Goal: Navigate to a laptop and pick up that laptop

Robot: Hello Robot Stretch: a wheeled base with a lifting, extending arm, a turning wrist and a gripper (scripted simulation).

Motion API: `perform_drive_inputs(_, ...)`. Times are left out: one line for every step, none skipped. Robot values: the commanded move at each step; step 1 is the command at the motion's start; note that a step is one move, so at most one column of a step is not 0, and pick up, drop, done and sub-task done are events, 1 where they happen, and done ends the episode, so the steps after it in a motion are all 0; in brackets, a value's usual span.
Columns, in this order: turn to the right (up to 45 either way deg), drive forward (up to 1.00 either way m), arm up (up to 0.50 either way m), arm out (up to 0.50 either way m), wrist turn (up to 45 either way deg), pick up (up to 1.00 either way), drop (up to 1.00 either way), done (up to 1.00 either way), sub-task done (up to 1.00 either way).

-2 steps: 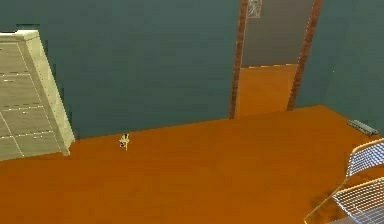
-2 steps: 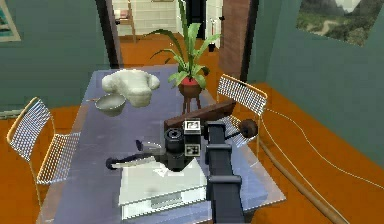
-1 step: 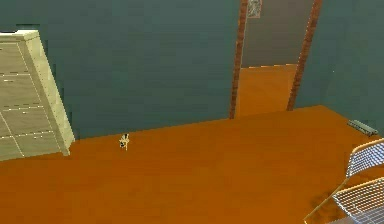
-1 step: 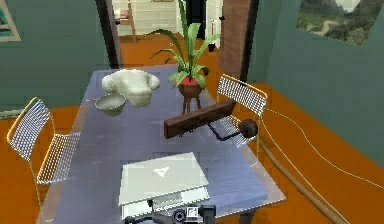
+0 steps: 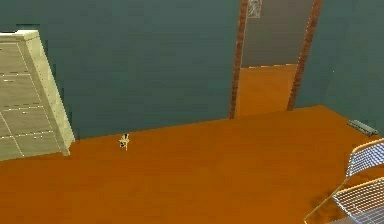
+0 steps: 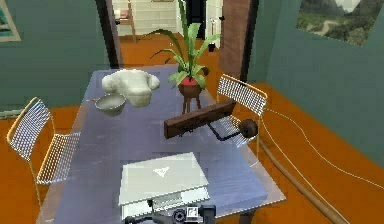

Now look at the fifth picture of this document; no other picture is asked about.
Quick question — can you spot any small cream and black figurine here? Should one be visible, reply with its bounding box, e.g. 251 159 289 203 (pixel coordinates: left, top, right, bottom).
118 133 131 151

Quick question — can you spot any cream chest of drawers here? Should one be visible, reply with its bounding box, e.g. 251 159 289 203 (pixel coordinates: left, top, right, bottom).
0 29 76 162

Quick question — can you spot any grey flat bar on floor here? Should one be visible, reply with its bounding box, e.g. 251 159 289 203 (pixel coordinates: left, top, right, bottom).
347 119 380 138

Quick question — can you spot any red brick door frame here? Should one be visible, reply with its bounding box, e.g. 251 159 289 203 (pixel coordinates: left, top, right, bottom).
228 0 324 120

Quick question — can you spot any grey framed wall picture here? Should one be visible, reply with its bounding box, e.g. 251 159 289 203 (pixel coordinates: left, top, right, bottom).
246 0 263 19

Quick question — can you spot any wire mesh chair wooden frame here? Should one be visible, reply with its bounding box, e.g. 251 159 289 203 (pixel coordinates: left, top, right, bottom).
303 138 384 224

